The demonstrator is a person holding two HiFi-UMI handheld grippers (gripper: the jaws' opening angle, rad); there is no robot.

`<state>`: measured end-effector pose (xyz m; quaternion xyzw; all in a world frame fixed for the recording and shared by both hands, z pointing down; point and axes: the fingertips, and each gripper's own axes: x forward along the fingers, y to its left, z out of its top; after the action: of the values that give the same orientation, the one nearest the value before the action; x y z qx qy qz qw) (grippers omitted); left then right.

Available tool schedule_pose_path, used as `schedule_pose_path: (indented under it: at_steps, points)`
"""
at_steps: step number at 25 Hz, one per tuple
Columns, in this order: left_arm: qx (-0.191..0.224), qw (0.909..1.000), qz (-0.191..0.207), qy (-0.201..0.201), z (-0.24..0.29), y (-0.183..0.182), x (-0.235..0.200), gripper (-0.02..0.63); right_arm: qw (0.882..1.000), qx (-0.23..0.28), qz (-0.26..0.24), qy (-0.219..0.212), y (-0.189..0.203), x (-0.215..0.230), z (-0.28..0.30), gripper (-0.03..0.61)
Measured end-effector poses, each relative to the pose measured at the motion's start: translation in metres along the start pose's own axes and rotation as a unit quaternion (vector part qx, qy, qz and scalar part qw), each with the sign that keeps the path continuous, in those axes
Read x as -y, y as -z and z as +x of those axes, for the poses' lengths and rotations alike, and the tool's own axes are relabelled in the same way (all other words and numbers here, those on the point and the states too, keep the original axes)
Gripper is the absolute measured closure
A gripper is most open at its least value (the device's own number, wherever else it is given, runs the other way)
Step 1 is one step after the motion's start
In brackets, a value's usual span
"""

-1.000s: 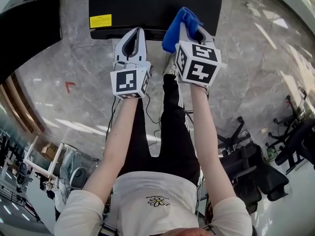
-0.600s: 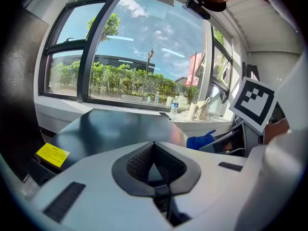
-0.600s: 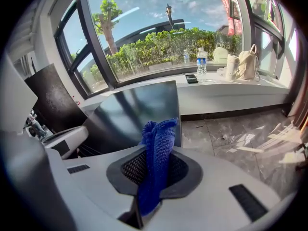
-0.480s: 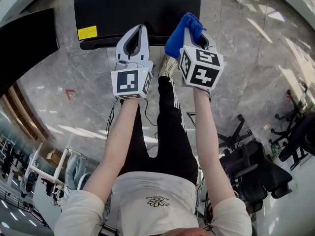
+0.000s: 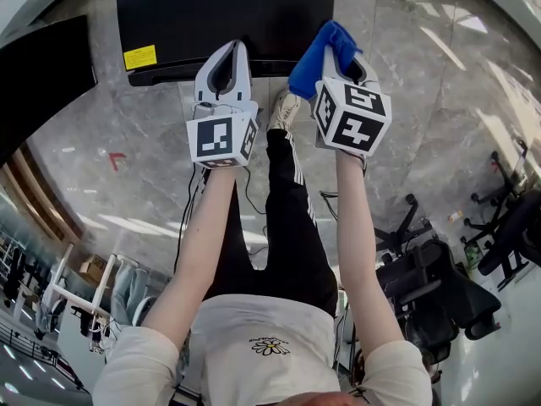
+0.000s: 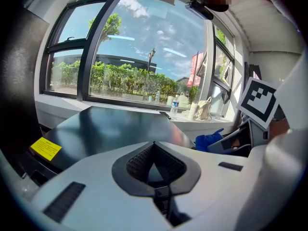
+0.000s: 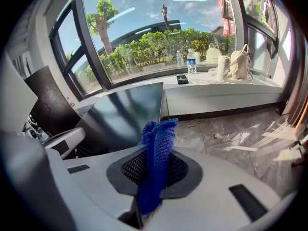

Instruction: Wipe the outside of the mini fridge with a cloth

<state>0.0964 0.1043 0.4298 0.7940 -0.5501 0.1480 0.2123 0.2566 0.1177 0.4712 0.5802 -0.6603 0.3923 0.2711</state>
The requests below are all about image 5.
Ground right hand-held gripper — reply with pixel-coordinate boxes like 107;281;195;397
313;45;392;156

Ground person's black striped trousers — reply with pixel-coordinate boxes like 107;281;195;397
202;128;339;316

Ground white desk frame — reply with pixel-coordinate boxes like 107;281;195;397
41;243;117;316

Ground small black fridge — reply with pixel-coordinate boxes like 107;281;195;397
116;0;336;87

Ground person's white shoe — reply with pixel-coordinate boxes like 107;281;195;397
266;91;302;133

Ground light denim garment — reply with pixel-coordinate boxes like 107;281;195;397
112;260;149;325

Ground brown cardboard box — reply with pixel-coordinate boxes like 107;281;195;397
79;255;109;285

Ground curved wooden wall trim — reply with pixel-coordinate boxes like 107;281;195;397
0;141;85;244

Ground blue cleaning cloth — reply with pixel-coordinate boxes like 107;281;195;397
288;19;364;100

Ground person's white flower t-shirt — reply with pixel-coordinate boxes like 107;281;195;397
92;294;433;406

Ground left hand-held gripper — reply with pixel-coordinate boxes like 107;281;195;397
186;40;260;169

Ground tall black cabinet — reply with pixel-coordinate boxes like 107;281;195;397
0;14;99;168

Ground grey window ledge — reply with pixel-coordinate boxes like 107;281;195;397
0;0;119;50

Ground person's right forearm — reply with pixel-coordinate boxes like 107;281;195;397
333;148;402;359

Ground person's left forearm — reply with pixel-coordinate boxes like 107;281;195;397
141;167;238;346

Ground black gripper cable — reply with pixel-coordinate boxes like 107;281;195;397
172;167;204;275
320;190;339;223

